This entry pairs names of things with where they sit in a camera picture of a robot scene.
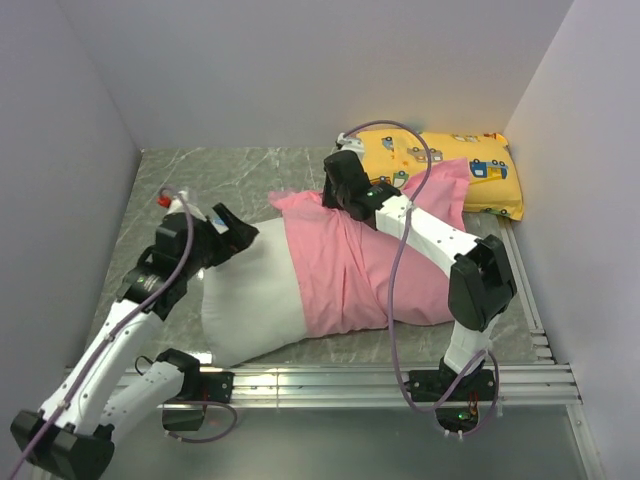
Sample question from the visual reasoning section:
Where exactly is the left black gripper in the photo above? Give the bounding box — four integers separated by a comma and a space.
183, 202, 259, 277

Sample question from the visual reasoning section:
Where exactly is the white pillow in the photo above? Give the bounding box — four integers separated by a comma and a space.
201, 218, 335, 367

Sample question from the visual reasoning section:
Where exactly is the pink pillowcase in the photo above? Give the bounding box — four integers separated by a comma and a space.
269, 190, 453, 335

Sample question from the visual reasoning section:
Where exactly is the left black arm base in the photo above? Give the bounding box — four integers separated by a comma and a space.
161, 371, 239, 445

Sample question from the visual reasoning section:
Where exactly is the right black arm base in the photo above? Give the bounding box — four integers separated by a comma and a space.
404, 366, 501, 439

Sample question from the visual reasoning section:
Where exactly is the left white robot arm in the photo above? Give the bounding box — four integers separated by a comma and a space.
10, 203, 259, 479

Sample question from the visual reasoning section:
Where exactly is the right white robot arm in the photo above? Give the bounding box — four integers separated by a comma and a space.
323, 150, 517, 400

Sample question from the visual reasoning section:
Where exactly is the yellow cartoon print pillow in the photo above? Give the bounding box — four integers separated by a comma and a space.
355, 128, 524, 221

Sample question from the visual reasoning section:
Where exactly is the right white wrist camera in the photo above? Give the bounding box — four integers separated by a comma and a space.
335, 132, 365, 158

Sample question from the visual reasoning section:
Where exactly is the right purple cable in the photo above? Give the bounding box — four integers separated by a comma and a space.
342, 119, 501, 441

